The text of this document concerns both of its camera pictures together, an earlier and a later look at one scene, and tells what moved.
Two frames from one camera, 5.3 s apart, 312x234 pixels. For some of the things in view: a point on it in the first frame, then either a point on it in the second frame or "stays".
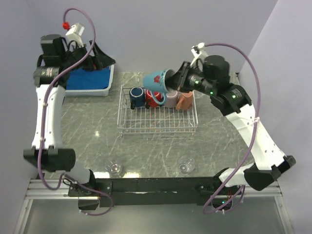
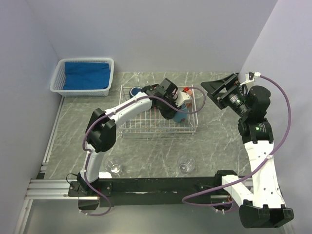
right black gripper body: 194,81 to 235,100
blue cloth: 85,79 stays
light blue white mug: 154,81 to 181,117
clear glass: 186,164 stays
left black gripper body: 79,53 to 166,109
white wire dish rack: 159,119 stays
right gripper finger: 177,80 to 215,87
